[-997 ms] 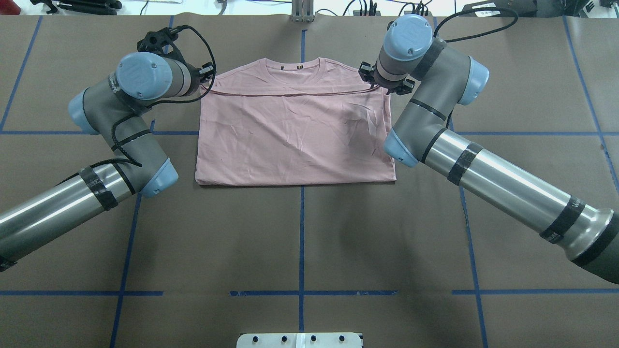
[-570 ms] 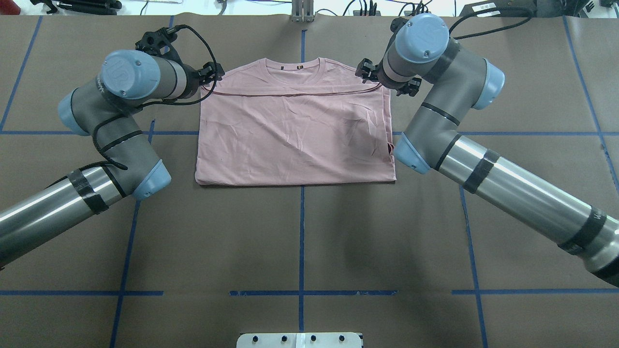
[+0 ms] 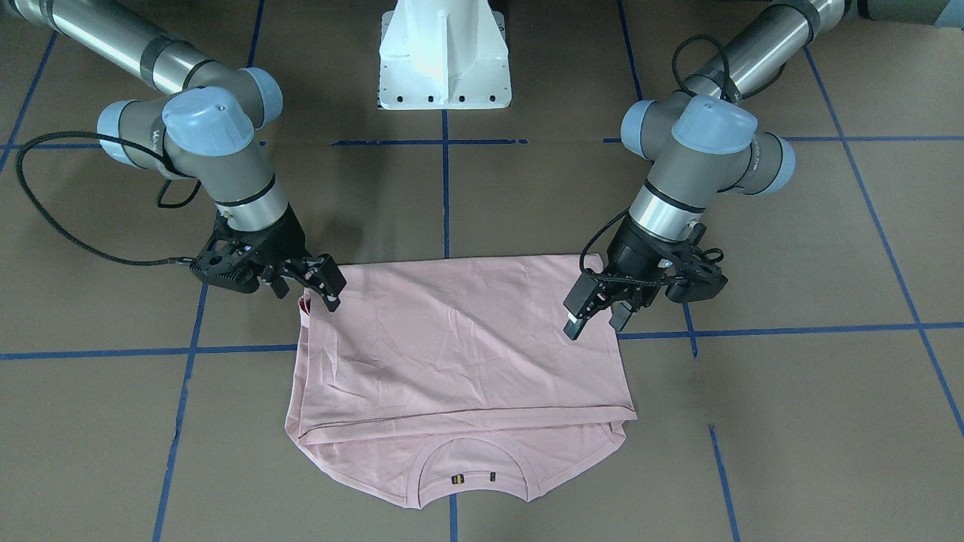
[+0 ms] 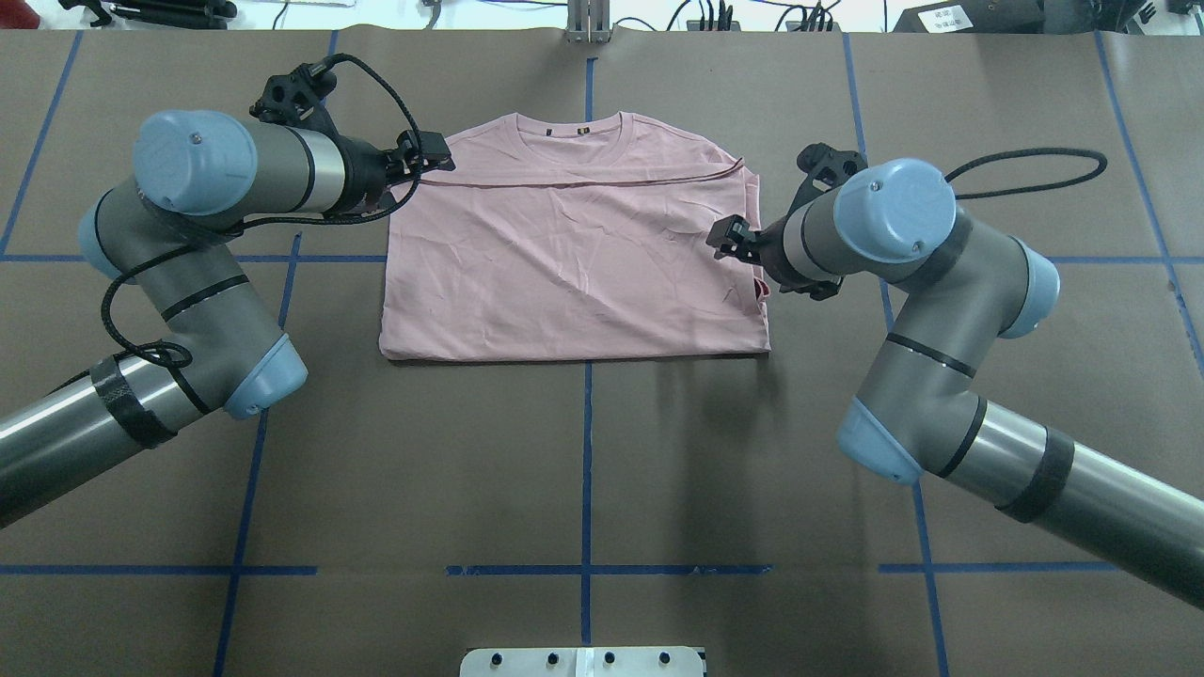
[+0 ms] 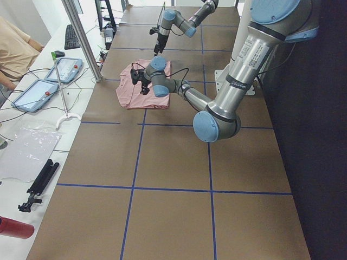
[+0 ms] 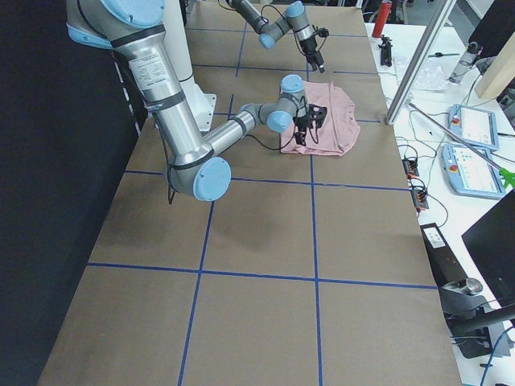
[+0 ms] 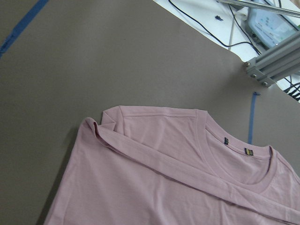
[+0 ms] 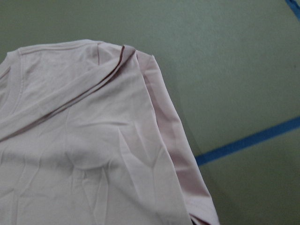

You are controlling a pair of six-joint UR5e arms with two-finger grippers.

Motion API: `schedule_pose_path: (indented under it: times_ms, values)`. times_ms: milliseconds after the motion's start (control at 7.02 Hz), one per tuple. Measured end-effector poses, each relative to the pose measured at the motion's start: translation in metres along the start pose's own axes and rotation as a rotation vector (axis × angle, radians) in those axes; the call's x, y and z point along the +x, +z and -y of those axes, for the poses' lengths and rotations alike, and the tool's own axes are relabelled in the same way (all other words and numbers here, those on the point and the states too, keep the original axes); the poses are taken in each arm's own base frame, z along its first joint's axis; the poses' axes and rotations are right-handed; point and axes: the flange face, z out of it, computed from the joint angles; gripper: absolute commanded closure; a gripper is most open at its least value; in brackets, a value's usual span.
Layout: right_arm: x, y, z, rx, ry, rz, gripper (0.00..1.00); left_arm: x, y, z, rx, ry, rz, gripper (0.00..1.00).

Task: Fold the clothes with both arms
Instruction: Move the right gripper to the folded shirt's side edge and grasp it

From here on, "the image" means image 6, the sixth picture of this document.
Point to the pink Snoopy t-shirt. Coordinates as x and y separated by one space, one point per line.
339 132

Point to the clear plastic bag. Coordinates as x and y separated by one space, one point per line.
431 76

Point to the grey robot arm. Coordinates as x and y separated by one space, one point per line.
150 36
294 19

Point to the clear water bottle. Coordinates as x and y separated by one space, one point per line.
465 62

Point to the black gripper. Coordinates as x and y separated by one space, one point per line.
309 47
302 121

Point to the far orange connector block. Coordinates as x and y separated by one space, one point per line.
410 166

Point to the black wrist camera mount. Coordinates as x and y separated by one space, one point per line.
316 115
322 32

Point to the near orange connector block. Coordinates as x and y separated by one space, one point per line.
419 194

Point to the orange connector block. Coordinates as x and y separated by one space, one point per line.
419 194
410 166

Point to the black folded tripod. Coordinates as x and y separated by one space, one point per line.
386 58

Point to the aluminium frame post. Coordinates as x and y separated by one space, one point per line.
427 41

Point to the near blue teach pendant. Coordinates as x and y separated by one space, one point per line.
470 175

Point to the black monitor on stand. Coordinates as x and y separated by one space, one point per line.
477 327

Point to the far blue teach pendant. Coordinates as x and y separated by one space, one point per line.
475 126

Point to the blue teach pendant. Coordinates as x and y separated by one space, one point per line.
470 175
475 126

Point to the red bottle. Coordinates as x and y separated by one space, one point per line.
382 17

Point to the black equipment box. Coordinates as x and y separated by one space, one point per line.
445 266

